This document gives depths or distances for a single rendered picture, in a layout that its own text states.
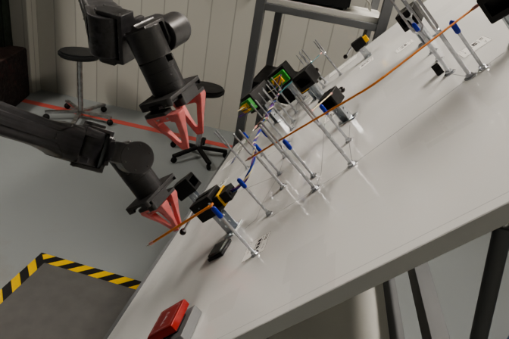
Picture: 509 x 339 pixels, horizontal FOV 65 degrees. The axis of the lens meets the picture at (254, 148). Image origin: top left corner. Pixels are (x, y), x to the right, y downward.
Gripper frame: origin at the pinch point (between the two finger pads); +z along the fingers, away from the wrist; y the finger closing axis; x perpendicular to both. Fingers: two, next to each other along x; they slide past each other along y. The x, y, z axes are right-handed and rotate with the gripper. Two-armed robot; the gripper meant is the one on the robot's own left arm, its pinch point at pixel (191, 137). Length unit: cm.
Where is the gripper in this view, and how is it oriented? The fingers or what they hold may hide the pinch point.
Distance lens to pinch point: 71.4
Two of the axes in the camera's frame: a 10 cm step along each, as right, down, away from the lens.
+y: 3.5, -5.0, 7.9
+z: 3.4, 8.5, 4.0
